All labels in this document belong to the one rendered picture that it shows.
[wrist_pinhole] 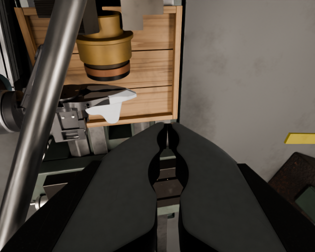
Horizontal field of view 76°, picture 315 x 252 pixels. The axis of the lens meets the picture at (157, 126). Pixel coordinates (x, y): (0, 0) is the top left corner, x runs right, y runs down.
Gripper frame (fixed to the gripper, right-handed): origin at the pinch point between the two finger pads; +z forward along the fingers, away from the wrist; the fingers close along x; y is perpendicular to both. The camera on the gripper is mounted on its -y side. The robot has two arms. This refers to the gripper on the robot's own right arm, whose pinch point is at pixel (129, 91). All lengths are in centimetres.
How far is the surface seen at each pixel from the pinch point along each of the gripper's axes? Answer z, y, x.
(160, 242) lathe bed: 10, 89, -21
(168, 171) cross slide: 10.7, 31.5, -10.5
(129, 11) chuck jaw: 0.9, -12.8, 2.6
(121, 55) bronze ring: -0.9, -7.0, 3.5
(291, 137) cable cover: 162, 102, -105
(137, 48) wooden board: 3.9, -4.1, -19.0
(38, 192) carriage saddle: -30, 37, -15
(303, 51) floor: 144, 18, -107
